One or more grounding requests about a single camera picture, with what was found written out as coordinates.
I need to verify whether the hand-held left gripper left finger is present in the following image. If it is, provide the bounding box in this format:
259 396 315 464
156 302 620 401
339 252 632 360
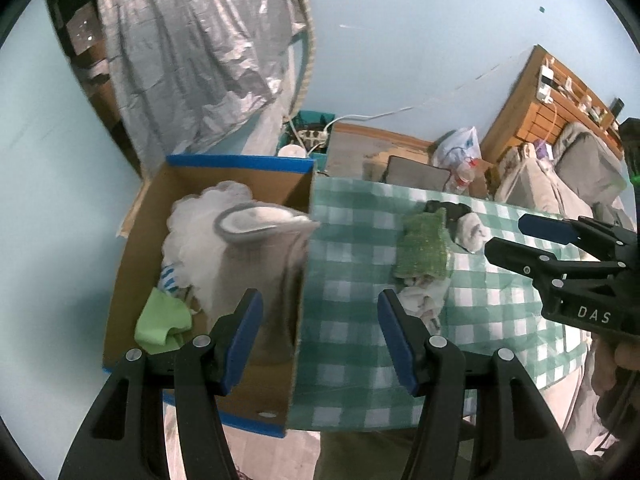
57 287 264 480

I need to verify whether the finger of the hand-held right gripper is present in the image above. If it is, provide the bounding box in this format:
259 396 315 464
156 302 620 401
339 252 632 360
518 214 636 257
484 237 621 292

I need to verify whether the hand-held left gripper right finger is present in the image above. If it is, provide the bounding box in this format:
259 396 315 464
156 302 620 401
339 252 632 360
376 288 583 480

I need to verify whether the light green microfiber cloth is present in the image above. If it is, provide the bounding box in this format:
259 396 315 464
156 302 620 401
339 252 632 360
135 287 193 355

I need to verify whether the blue striped cloth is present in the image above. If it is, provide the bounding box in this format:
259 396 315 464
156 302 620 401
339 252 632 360
159 262 181 296

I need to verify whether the white mesh bath loofah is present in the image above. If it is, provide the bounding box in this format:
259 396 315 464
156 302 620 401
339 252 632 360
162 180 261 321

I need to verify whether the blue-edged cardboard box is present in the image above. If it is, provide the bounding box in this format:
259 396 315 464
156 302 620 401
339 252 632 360
102 155 321 438

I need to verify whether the person's right hand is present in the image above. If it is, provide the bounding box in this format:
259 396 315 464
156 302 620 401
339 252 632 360
592 336 640 426

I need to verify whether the grey white rolled sock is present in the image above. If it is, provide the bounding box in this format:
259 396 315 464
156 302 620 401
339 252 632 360
452 212 490 254

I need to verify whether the grey blanket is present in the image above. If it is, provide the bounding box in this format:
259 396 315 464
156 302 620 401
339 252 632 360
497 142 566 213

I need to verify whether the small brown cardboard box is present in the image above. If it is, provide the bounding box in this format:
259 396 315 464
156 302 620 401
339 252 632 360
472 157 501 200

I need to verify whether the black cloth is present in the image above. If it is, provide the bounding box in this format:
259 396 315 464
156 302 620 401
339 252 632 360
424 200 473 241

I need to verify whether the grey pillow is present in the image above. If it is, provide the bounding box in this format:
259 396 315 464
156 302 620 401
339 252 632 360
555 121 628 206

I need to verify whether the green scrubbing sponge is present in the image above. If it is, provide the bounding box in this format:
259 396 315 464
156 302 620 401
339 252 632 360
391 210 453 281

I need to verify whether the clear plastic bottle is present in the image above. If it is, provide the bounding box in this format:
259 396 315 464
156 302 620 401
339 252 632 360
447 157 482 196

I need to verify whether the green checkered tablecloth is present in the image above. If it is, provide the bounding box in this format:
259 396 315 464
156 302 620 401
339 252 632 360
287 175 596 433

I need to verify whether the wooden headboard shelf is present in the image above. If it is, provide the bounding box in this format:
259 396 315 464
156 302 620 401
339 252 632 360
482 45 626 166

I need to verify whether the white plastic bag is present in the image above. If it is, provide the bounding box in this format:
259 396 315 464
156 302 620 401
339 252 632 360
434 126 482 166

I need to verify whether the person's olive trouser leg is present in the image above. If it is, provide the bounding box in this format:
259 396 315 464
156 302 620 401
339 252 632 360
312 427 426 480

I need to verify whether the white charger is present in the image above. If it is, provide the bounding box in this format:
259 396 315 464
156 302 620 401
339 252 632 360
537 65 556 103

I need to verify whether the teal plastic crate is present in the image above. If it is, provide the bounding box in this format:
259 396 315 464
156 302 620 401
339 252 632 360
277 109 336 173

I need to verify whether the silver plastic tarp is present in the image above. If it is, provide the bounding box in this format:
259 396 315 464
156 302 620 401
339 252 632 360
95 0 311 166

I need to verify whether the dark storage shelf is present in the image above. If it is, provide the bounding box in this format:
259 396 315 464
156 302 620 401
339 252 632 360
42 0 141 176

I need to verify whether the white wall cable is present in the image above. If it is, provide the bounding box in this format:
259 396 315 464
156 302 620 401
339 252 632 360
325 52 533 128

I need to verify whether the beige corrugated hose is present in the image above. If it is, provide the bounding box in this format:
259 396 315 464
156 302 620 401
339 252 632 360
287 0 318 116

